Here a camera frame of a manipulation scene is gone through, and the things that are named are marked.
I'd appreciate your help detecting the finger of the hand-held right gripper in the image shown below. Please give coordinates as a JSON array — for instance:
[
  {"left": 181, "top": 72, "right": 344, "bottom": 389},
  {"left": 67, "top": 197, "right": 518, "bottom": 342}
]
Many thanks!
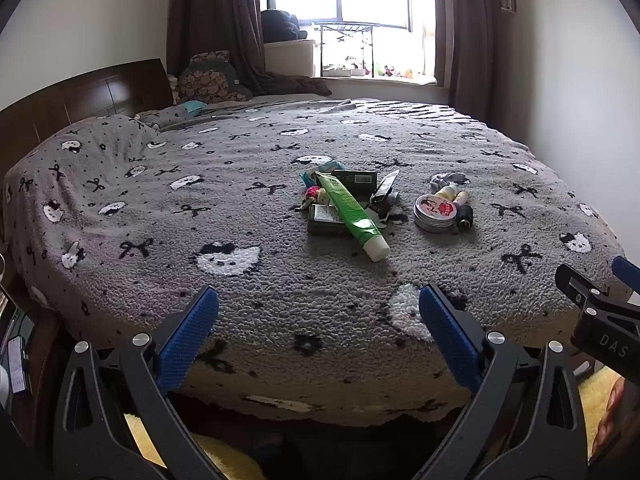
[
  {"left": 554, "top": 263, "right": 616, "bottom": 321},
  {"left": 612, "top": 255, "right": 640, "bottom": 307}
]

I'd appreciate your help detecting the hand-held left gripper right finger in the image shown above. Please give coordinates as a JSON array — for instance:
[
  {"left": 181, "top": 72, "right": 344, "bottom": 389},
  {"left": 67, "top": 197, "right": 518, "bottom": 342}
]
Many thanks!
[{"left": 419, "top": 284, "right": 588, "bottom": 480}]

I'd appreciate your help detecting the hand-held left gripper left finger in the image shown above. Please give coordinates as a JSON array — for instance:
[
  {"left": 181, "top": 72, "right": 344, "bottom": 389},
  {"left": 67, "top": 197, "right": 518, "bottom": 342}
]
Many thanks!
[{"left": 52, "top": 285, "right": 221, "bottom": 480}]

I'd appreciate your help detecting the black foil packet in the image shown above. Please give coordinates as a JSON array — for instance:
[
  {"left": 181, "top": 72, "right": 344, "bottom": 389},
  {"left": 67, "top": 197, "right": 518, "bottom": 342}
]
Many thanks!
[{"left": 367, "top": 169, "right": 401, "bottom": 216}]

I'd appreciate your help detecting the person's right hand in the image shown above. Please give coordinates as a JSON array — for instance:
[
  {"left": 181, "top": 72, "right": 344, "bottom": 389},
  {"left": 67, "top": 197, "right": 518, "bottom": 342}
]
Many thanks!
[{"left": 592, "top": 375, "right": 640, "bottom": 461}]

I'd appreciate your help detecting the round tin with red lid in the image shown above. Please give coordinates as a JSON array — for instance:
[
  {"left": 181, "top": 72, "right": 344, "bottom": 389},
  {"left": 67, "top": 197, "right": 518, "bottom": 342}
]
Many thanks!
[{"left": 413, "top": 193, "right": 459, "bottom": 234}]

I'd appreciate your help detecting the grey printed blanket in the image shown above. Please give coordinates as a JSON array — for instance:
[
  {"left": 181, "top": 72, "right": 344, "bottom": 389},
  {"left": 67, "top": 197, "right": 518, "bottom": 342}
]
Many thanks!
[{"left": 0, "top": 97, "right": 628, "bottom": 428}]

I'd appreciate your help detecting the dark bedside table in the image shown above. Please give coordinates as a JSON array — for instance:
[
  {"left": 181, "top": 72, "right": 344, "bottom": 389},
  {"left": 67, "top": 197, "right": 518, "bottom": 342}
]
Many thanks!
[{"left": 0, "top": 280, "right": 63, "bottom": 426}]

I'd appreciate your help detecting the blue white knotted cloth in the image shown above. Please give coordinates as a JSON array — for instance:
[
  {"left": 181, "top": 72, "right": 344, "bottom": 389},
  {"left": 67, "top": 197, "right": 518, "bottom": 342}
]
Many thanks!
[{"left": 428, "top": 171, "right": 471, "bottom": 191}]

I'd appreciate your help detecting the green tube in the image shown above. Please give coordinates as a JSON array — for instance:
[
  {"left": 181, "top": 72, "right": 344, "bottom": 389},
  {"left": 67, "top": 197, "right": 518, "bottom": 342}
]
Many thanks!
[{"left": 315, "top": 171, "right": 391, "bottom": 263}]

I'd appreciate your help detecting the smartphone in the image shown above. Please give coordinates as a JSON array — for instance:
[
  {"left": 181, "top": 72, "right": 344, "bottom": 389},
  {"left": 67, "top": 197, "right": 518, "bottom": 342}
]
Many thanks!
[{"left": 7, "top": 335, "right": 32, "bottom": 397}]

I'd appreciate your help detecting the dark green box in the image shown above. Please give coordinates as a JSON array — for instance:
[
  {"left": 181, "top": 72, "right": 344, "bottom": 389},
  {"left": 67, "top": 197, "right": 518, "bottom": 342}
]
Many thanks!
[
  {"left": 331, "top": 170, "right": 379, "bottom": 197},
  {"left": 307, "top": 203, "right": 352, "bottom": 237}
]

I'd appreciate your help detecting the blue tissue packet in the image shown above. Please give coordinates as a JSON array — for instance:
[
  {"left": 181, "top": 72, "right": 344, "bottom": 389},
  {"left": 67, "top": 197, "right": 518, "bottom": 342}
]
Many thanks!
[{"left": 300, "top": 156, "right": 346, "bottom": 186}]

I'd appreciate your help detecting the floral pillow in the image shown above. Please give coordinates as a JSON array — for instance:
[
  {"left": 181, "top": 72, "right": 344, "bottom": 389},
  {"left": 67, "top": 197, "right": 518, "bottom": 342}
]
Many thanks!
[{"left": 176, "top": 50, "right": 242, "bottom": 104}]

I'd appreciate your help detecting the wooden headboard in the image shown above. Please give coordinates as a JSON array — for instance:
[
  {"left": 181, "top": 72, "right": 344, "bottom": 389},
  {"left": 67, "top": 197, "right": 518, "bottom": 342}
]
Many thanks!
[{"left": 0, "top": 58, "right": 174, "bottom": 171}]

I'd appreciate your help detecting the dark rumpled cloth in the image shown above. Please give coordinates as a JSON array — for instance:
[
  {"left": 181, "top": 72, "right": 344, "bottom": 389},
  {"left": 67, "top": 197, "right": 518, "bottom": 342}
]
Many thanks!
[{"left": 249, "top": 70, "right": 333, "bottom": 99}]

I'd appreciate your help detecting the row of small toys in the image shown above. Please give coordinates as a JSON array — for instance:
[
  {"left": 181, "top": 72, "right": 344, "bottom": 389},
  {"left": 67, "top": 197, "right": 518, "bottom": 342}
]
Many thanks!
[{"left": 324, "top": 54, "right": 417, "bottom": 79}]

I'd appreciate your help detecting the brown curtain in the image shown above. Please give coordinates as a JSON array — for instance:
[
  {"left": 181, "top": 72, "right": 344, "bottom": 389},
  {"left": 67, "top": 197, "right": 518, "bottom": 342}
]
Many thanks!
[
  {"left": 431, "top": 0, "right": 502, "bottom": 122},
  {"left": 166, "top": 0, "right": 267, "bottom": 97}
]

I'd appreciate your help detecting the white storage box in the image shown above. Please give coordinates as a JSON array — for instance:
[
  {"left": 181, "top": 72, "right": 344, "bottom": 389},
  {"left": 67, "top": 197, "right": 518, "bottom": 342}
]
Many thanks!
[{"left": 263, "top": 39, "right": 319, "bottom": 79}]

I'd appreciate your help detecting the dark blue bundle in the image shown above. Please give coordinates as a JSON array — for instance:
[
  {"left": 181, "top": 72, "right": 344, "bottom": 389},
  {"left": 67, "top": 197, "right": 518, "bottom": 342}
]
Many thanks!
[{"left": 260, "top": 8, "right": 311, "bottom": 44}]

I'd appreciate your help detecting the black metal rack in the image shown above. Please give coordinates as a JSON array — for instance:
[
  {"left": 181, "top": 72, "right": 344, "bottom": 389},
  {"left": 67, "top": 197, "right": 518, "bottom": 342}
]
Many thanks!
[{"left": 312, "top": 20, "right": 382, "bottom": 79}]

